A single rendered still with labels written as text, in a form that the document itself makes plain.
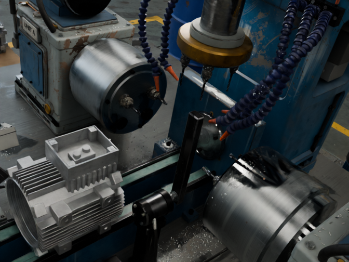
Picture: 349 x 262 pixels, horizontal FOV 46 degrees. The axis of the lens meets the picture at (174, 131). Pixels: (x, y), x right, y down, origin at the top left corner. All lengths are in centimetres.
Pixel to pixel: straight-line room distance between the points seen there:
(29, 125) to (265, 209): 94
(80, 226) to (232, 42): 52
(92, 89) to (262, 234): 63
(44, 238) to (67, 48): 63
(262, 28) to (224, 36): 22
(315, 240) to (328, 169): 83
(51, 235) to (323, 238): 52
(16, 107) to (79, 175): 79
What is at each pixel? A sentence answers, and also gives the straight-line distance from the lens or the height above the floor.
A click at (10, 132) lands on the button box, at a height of 107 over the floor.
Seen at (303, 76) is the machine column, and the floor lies 127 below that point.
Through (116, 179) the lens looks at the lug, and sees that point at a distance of 91.
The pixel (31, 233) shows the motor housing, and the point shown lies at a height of 94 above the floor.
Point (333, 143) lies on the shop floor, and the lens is 333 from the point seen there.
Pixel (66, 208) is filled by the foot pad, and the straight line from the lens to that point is 86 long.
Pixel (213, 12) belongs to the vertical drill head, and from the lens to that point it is 94.
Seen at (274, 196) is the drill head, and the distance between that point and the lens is 87.
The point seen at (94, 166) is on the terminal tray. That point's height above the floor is 112.
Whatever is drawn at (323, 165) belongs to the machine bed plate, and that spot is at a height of 80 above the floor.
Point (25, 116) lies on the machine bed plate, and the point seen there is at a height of 80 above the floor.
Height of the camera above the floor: 171
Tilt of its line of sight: 36 degrees down
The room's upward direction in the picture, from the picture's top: 12 degrees clockwise
